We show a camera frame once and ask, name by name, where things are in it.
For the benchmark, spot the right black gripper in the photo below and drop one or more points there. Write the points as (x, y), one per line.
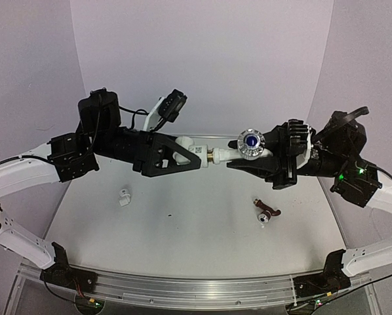
(288, 154)

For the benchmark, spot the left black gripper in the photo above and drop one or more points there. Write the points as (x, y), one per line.
(149, 154)

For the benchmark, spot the white faucet chrome knob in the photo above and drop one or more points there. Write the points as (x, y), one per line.
(249, 147)

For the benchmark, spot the white elbow fitting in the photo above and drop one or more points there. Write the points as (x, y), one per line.
(201, 151)

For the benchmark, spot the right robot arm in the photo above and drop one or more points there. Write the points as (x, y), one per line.
(358, 181)

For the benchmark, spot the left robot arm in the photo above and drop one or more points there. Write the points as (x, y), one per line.
(73, 155)

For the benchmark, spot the white elbow fitting far left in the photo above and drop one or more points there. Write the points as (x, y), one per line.
(124, 197)

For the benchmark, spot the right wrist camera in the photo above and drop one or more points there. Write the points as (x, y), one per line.
(299, 141)

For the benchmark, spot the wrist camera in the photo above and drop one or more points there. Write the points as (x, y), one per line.
(299, 141)
(166, 110)

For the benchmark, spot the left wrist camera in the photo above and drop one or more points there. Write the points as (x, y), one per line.
(166, 110)

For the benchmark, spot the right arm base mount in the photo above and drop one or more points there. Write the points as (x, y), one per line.
(329, 280)

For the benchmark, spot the aluminium front rail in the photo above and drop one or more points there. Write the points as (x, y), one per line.
(185, 294)

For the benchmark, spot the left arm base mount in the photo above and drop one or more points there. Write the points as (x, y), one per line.
(62, 274)

